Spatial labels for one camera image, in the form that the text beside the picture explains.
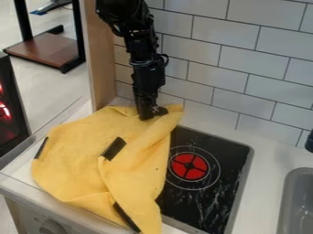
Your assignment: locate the brown wooden stand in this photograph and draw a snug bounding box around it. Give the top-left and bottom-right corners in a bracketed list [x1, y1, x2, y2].
[1, 0, 87, 75]

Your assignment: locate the toy stove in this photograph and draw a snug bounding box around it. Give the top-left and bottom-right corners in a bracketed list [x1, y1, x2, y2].
[155, 124, 256, 234]

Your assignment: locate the toy sink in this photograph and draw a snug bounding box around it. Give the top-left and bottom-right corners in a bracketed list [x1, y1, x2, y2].
[275, 166, 313, 234]

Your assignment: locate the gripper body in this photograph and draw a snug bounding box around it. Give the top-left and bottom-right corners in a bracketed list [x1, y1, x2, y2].
[129, 59, 169, 106]

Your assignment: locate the yellow cloth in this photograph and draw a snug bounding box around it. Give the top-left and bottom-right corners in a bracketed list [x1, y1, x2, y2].
[30, 103, 185, 234]

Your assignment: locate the black computer case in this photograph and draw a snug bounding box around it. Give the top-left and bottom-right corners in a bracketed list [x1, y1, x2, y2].
[0, 51, 34, 158]

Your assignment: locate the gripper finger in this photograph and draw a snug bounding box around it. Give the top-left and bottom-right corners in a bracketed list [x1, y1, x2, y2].
[135, 100, 158, 122]
[151, 105, 170, 118]

